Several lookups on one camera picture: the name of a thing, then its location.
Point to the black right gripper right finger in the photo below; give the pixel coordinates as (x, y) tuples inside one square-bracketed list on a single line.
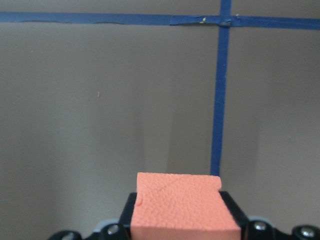
[(258, 229)]

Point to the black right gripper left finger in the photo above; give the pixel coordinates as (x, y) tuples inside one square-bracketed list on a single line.
[(119, 230)]

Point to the orange foam block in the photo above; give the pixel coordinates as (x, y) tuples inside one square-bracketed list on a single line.
[(181, 207)]

